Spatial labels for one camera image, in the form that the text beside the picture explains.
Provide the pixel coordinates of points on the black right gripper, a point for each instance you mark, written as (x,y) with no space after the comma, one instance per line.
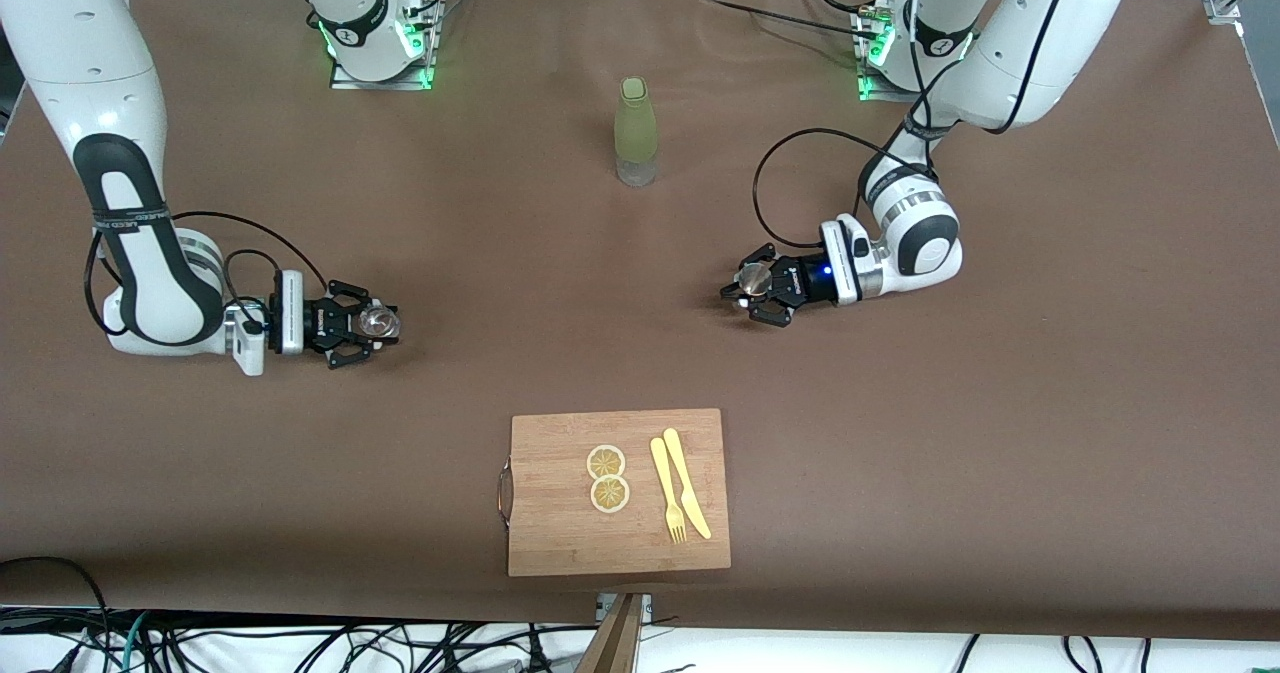
(320,322)

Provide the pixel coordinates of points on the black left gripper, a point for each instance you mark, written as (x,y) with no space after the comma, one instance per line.
(803,283)

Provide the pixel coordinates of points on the steel conical jigger cup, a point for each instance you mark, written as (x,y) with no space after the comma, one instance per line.
(754,278)

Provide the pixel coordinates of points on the clear glass measuring cup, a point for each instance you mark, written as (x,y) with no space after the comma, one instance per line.
(380,323)

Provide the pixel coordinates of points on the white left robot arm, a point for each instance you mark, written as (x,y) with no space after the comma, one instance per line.
(1040,33)

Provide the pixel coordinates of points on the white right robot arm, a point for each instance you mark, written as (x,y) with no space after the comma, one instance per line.
(90,63)

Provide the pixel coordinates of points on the green sleeved glass bottle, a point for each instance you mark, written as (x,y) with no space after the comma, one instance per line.
(636,128)

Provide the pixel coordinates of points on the yellow plastic knife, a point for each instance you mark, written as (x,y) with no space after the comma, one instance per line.
(687,483)

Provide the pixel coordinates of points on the brown table cover sheet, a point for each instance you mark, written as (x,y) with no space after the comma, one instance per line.
(900,453)

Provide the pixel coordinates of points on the yellow plastic fork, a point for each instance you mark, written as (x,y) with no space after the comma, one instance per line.
(662,473)

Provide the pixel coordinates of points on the lemon slice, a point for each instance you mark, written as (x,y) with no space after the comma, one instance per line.
(610,496)
(606,461)

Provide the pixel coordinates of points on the wooden cutting board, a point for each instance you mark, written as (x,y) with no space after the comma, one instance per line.
(560,533)

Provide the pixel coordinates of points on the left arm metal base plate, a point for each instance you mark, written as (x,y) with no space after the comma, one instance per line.
(885,96)

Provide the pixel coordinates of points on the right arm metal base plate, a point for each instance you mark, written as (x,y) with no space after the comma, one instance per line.
(400,84)

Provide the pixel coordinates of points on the silver metal bracket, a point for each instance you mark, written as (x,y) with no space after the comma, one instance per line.
(646,605)

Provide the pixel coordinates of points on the wooden post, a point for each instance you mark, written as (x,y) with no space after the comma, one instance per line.
(615,643)

